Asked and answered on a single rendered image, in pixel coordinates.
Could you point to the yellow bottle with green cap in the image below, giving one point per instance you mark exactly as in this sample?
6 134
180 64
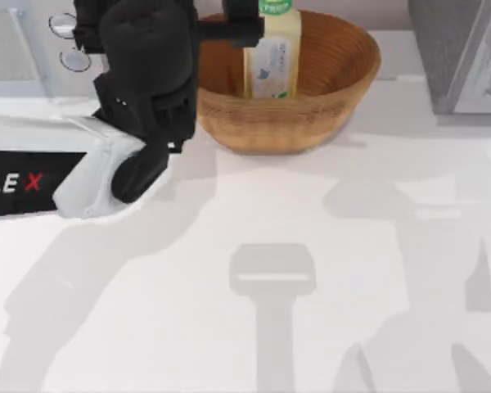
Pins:
272 61

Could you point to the round silver microwave knob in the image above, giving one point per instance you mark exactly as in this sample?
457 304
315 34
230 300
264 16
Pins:
62 23
73 60

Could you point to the brown wooden basket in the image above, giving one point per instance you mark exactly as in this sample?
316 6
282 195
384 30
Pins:
286 123

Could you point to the pale microwave oven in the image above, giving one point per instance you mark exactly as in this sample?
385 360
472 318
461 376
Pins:
16 49

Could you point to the grey cabinet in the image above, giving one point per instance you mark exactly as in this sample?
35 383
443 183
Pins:
462 53

